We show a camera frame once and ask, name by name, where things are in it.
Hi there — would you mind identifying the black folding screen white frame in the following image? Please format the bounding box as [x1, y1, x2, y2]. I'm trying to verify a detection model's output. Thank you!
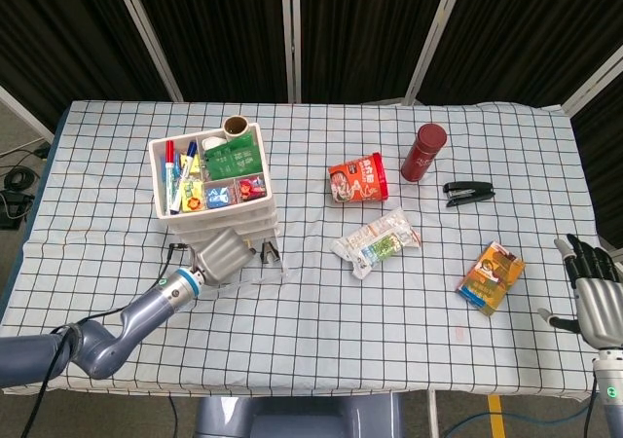
[0, 0, 623, 254]

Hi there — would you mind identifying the orange instant noodle cup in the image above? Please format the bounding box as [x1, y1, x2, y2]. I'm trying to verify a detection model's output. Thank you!
[327, 152, 390, 206]

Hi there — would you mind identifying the small blue box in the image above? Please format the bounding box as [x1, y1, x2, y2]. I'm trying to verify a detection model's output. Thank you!
[204, 185, 233, 210]

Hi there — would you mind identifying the yellow lion print packet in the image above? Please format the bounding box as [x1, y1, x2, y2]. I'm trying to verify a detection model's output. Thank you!
[179, 178, 205, 213]

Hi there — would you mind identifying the black power adapter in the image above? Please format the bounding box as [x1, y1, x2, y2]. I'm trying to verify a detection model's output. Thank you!
[0, 189, 35, 231]

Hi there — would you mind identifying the light blue checked tablecloth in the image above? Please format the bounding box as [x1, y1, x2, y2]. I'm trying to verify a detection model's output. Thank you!
[0, 99, 623, 401]

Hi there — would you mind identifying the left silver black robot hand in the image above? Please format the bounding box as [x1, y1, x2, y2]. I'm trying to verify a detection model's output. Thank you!
[192, 227, 257, 286]

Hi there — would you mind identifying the coiled black floor cable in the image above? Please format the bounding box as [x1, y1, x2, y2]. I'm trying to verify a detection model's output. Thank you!
[2, 164, 40, 192]

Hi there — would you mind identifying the blue floor cable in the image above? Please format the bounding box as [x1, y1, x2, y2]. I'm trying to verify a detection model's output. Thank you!
[440, 401, 593, 438]

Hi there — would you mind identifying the orange snack carton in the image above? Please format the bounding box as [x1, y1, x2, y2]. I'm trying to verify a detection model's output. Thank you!
[456, 240, 527, 318]

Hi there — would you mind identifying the green tea packet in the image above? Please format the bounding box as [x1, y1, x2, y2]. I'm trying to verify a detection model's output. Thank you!
[213, 133, 257, 153]
[203, 145, 262, 182]

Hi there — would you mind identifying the black staple remover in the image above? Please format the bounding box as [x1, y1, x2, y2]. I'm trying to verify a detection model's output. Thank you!
[260, 237, 283, 267]

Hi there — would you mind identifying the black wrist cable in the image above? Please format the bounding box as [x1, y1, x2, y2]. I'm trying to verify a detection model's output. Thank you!
[159, 241, 189, 279]

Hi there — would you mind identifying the brown cardboard tape roll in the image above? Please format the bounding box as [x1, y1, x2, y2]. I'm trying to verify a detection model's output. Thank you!
[222, 115, 251, 143]

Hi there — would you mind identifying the black stapler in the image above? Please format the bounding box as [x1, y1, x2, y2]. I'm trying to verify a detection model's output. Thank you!
[442, 180, 496, 209]

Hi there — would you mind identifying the white table leg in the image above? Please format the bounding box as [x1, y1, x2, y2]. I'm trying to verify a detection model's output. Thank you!
[426, 389, 440, 438]

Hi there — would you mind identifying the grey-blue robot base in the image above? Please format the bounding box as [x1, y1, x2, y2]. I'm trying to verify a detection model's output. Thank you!
[194, 391, 405, 438]

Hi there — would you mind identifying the dark red thermos bottle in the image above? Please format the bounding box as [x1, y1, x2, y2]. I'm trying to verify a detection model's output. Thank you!
[400, 123, 448, 184]

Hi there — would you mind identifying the clear plastic drawer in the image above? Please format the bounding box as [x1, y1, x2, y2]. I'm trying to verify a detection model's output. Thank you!
[213, 233, 291, 289]

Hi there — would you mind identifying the small red lion packet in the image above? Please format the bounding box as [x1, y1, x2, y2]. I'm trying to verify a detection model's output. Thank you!
[235, 176, 267, 201]

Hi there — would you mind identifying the red-capped whiteboard marker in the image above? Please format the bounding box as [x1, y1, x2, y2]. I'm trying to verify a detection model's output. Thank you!
[164, 139, 178, 216]

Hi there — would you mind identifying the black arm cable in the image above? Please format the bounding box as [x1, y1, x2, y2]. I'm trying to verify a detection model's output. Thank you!
[27, 309, 128, 438]

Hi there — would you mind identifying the white drawer organizer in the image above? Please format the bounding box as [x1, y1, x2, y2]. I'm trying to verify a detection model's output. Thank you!
[148, 121, 280, 244]

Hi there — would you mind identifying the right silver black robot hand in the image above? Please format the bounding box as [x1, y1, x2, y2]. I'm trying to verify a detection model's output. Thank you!
[537, 233, 623, 349]

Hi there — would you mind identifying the blue-capped whiteboard marker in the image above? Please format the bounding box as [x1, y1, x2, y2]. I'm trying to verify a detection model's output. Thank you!
[168, 140, 201, 205]

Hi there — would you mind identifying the white snack packet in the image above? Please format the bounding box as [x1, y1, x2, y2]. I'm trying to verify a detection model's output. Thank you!
[330, 207, 422, 280]

